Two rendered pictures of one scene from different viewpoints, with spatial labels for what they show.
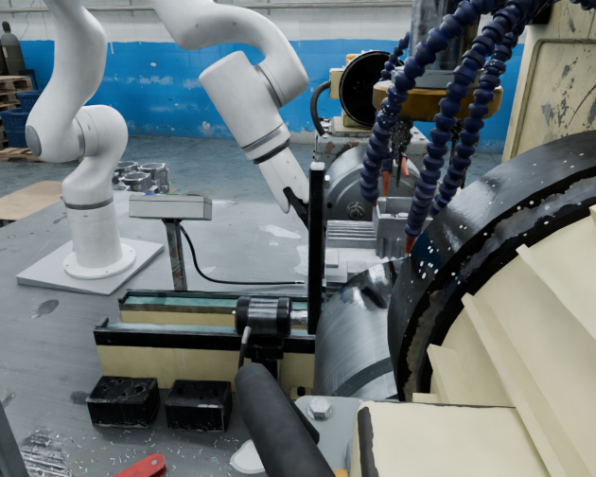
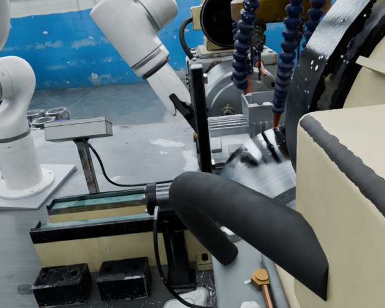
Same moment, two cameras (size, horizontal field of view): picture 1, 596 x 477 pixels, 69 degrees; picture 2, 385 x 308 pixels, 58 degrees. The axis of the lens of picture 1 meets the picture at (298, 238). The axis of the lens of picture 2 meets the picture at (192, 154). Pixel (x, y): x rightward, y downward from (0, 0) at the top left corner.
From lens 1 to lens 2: 0.05 m
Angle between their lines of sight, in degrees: 2
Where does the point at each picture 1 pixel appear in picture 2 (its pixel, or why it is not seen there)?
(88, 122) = (2, 70)
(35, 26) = not seen: outside the picture
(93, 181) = (11, 118)
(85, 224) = (10, 154)
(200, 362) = (120, 245)
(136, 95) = (35, 58)
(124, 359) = (58, 252)
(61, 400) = (10, 294)
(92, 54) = not seen: outside the picture
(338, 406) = not seen: hidden behind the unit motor
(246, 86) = (129, 16)
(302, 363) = not seen: hidden behind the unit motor
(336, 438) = (250, 251)
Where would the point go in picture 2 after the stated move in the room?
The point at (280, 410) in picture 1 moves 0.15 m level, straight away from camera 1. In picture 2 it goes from (220, 178) to (179, 93)
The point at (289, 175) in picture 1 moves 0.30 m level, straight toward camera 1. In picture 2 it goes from (172, 84) to (187, 136)
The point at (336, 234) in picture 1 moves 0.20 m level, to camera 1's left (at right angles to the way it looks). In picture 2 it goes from (216, 126) to (118, 139)
